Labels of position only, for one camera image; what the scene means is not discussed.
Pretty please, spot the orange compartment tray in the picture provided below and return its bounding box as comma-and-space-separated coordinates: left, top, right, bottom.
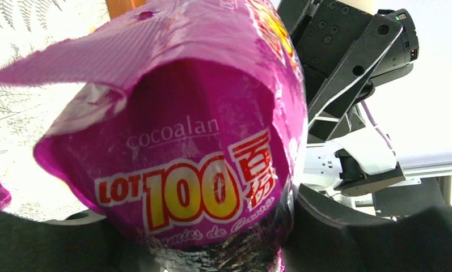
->
105, 0, 147, 19

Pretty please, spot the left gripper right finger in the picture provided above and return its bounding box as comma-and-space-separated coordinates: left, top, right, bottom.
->
282, 185, 452, 272

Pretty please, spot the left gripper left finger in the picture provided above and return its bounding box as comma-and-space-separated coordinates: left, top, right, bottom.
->
0, 210, 162, 271

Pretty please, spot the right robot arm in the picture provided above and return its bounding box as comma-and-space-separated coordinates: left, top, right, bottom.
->
277, 1, 419, 197

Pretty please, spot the floral table cloth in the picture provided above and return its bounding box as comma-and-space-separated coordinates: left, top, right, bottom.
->
0, 1, 109, 221

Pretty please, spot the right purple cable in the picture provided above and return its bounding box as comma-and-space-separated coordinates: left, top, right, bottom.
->
359, 99, 395, 153

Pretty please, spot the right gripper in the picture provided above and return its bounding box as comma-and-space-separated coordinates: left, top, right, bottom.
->
277, 1, 419, 143

